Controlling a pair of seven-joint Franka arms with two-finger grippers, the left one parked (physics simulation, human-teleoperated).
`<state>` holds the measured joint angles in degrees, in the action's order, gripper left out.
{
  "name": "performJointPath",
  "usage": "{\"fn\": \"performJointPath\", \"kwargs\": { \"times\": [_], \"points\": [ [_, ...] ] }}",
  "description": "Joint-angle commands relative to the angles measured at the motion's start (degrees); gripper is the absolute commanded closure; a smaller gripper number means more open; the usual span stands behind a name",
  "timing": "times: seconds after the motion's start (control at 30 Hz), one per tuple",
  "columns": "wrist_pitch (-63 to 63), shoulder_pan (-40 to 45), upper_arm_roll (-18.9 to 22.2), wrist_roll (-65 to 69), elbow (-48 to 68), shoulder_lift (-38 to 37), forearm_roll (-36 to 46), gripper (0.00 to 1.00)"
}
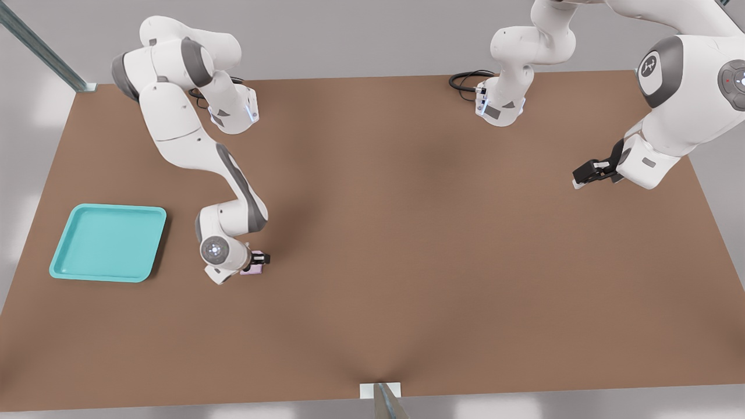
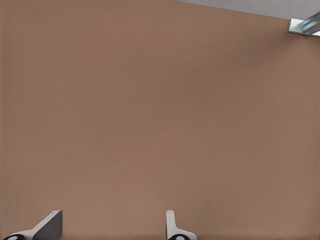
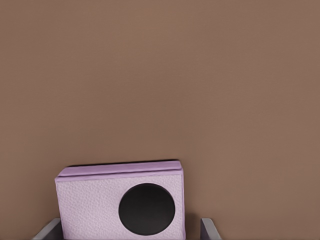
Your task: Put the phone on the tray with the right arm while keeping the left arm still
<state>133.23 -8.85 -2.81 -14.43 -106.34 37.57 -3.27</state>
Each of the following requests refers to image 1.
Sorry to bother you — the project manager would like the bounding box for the pale blue-green tray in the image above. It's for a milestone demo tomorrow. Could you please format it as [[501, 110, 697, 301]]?
[[49, 203, 168, 283]]

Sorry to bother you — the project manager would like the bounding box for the black cable loop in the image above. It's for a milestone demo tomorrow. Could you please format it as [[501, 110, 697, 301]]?
[[188, 76, 246, 111], [449, 70, 496, 103]]

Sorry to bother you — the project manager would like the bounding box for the silver frame post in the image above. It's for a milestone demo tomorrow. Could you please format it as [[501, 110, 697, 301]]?
[[0, 0, 98, 93], [359, 382, 410, 419]]

